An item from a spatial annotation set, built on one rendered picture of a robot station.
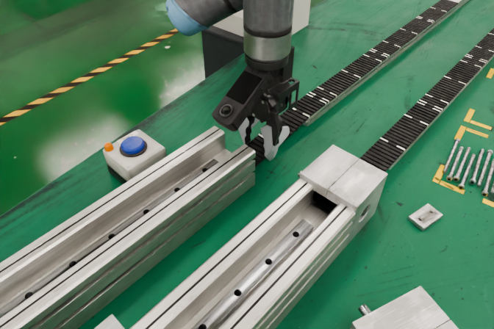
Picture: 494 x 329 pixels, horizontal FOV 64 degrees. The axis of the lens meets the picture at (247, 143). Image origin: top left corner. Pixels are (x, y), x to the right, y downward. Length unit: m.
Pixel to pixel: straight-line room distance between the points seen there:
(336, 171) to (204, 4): 0.34
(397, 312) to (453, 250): 0.23
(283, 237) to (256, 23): 0.31
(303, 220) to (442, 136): 0.41
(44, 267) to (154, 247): 0.14
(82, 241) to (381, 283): 0.43
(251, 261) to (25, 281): 0.30
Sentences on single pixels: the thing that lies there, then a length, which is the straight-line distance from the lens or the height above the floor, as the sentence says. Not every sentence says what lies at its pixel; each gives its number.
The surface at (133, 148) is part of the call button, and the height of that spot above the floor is 0.85.
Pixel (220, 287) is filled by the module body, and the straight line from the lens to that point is 0.54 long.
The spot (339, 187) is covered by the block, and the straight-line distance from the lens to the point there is 0.60.
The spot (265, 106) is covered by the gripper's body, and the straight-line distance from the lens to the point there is 0.67.
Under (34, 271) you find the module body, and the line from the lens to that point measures 0.61.
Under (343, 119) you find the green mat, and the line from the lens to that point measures 0.89.
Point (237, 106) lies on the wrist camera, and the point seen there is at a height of 0.94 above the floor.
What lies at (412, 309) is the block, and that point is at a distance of 0.52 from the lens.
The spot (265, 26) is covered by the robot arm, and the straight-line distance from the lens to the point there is 0.60.
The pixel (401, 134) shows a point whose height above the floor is 0.81.
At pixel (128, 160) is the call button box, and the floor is 0.84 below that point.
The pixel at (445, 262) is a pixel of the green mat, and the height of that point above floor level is 0.78.
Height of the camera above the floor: 1.31
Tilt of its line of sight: 42 degrees down
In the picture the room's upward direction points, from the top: straight up
